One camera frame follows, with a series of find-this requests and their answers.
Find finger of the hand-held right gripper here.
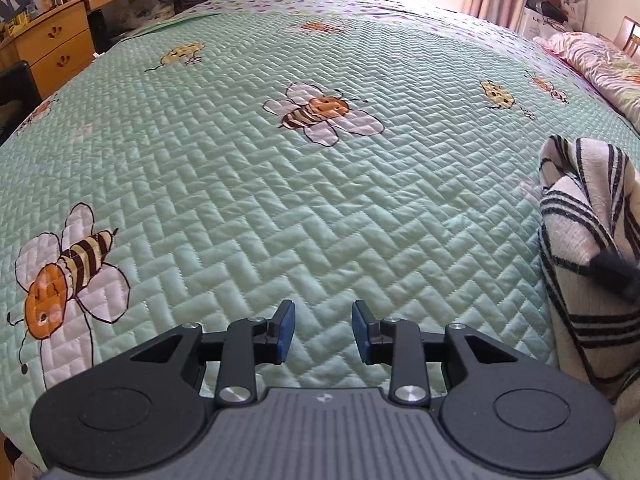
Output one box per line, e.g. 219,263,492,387
591,252,640,302

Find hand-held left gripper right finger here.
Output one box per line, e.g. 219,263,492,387
351,300,521,407

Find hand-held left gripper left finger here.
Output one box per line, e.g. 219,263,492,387
131,300,297,407

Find black striped white sweater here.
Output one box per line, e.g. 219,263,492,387
537,135,640,411

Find green quilted bee bedspread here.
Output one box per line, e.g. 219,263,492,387
0,0,640,480

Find pink floral duvet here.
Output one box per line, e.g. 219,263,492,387
532,31,640,127

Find wooden headboard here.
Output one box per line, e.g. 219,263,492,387
619,15,640,57

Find bags pile in corner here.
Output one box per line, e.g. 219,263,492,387
549,0,589,32

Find wooden desk with drawers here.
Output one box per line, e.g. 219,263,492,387
0,0,168,98

